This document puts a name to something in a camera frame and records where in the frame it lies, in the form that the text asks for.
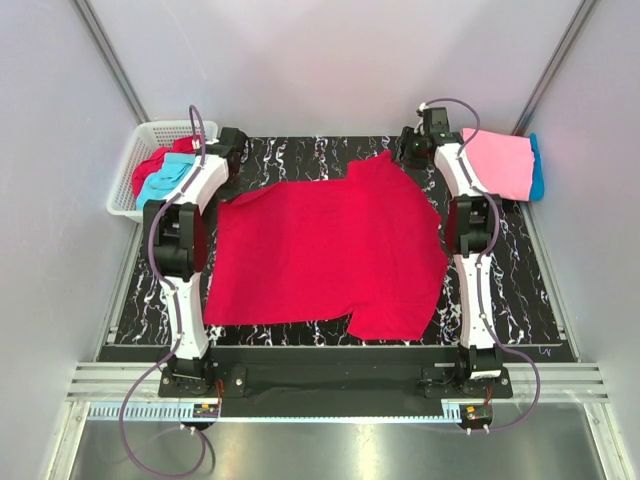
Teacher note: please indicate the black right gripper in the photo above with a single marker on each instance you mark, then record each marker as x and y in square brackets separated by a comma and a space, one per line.
[403, 140]

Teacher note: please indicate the red t-shirt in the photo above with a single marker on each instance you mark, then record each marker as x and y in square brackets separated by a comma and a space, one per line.
[366, 247]
[153, 163]

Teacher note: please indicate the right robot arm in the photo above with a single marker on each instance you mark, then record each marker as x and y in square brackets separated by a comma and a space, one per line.
[471, 233]

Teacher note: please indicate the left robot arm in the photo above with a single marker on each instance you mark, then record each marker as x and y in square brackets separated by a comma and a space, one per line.
[177, 252]

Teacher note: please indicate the red t-shirt in basket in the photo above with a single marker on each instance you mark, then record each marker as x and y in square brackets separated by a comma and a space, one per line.
[153, 163]

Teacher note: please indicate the white plastic laundry basket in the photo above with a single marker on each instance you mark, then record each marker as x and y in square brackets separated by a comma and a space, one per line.
[206, 177]

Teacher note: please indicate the light blue t-shirt in basket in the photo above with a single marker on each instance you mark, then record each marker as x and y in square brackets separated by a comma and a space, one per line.
[157, 185]

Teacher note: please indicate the folded pink t-shirt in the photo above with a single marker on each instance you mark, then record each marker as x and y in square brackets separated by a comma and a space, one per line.
[504, 164]

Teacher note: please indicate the folded blue t-shirt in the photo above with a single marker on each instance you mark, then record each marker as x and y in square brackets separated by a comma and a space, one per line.
[537, 190]

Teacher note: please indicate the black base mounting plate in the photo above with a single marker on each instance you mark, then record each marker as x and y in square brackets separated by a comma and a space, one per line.
[337, 382]

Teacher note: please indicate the right controller board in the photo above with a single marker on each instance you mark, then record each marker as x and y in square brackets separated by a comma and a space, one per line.
[478, 412]

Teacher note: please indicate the controller board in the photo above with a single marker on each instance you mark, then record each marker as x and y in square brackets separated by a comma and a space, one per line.
[478, 412]
[206, 410]

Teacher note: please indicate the left controller board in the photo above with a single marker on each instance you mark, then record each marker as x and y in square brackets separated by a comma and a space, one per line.
[206, 410]

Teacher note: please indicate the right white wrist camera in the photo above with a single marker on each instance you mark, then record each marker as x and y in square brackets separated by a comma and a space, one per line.
[421, 109]

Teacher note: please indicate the left aluminium corner post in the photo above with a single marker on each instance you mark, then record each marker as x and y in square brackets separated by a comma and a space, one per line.
[98, 35]

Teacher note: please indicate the aluminium corner post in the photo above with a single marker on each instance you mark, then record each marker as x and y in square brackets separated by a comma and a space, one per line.
[98, 35]
[576, 25]

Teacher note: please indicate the right aluminium corner post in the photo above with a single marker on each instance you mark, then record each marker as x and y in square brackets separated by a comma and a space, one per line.
[576, 25]

